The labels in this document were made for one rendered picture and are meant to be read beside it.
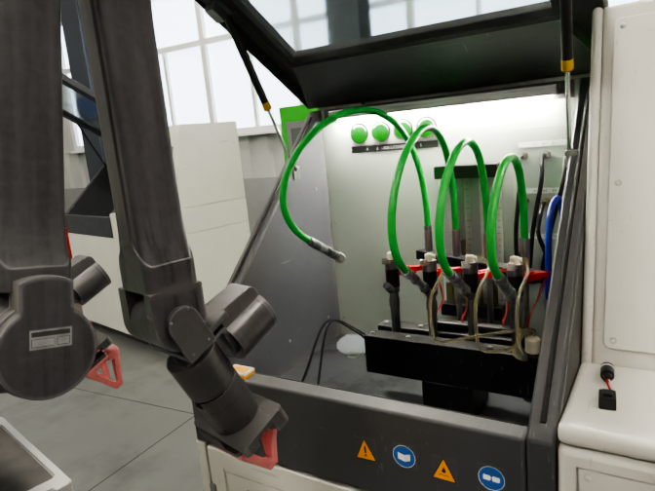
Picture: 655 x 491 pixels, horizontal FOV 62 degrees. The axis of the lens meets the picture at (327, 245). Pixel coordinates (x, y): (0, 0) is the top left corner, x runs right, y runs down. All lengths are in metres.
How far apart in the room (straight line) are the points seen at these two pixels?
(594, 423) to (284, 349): 0.75
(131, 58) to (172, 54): 6.27
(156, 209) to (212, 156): 3.52
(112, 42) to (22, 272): 0.21
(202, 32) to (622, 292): 5.83
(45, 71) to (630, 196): 0.83
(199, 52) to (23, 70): 6.06
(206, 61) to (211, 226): 2.76
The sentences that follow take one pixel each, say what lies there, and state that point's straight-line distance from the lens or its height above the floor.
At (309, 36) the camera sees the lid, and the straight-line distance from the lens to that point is 1.27.
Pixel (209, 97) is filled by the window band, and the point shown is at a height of 1.91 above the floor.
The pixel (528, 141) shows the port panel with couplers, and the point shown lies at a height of 1.33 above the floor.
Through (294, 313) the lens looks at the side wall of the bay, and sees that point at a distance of 1.36.
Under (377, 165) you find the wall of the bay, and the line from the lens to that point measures 1.39.
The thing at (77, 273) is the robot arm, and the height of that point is 1.20.
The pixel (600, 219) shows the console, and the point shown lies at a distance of 1.00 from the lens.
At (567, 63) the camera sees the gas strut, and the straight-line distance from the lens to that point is 1.03.
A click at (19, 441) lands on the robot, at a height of 1.04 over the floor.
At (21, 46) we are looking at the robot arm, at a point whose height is 1.47.
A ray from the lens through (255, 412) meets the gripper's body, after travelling 0.65.
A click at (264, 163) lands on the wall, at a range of 5.99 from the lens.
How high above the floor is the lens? 1.38
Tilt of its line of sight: 11 degrees down
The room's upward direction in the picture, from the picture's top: 5 degrees counter-clockwise
